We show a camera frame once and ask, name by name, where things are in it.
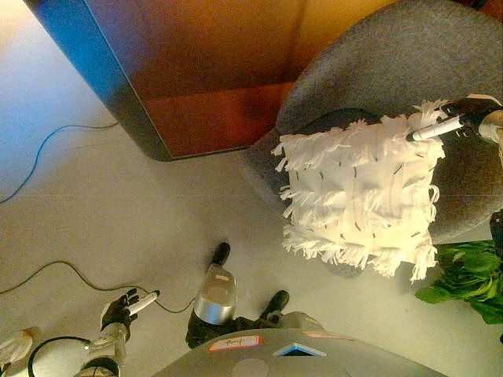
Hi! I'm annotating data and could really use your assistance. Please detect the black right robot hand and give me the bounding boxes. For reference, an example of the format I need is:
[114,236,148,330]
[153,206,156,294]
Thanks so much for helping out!
[406,96,503,143]

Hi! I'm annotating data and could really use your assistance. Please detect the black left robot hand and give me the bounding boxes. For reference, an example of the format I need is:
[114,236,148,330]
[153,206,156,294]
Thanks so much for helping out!
[100,288,161,331]

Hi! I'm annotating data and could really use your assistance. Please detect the white fringed pillow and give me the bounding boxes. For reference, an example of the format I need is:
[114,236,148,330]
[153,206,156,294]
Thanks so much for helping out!
[272,99,447,284]

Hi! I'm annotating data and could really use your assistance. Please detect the grey fabric sofa chair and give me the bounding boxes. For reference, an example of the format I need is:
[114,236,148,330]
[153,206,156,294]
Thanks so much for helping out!
[241,0,503,280]

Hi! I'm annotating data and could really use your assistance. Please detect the black robot waist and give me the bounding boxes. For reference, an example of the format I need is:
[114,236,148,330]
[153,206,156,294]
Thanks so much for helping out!
[185,309,276,349]

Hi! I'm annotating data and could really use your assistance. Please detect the silver left robot leg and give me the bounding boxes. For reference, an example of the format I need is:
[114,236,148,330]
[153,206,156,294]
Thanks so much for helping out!
[193,263,237,325]

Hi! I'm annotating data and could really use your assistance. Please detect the black left robot foot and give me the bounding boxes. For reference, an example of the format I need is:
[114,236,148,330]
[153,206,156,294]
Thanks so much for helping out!
[210,242,231,268]

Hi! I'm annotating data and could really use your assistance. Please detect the black robot foot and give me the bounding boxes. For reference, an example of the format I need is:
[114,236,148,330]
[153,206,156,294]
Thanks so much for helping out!
[257,290,291,323]
[210,242,231,268]

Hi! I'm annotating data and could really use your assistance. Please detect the black right robot foot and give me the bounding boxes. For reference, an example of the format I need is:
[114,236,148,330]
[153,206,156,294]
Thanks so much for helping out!
[257,290,291,323]

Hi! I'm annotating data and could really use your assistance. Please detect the green leafy plant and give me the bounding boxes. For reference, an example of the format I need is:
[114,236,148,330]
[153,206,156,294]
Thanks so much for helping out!
[415,240,503,325]

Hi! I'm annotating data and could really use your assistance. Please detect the silver robot torso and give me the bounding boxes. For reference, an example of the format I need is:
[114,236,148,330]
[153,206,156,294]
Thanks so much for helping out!
[149,328,449,377]

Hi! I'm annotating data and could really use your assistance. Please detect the brown wooden cabinet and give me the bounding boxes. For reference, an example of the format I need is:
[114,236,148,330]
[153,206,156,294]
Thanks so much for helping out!
[23,0,311,163]

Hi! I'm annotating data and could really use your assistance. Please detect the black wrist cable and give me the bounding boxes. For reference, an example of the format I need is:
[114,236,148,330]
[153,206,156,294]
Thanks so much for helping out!
[26,335,94,377]

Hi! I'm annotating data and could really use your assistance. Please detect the thin floor cable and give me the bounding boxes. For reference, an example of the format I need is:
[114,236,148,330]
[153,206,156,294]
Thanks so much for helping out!
[0,122,196,314]

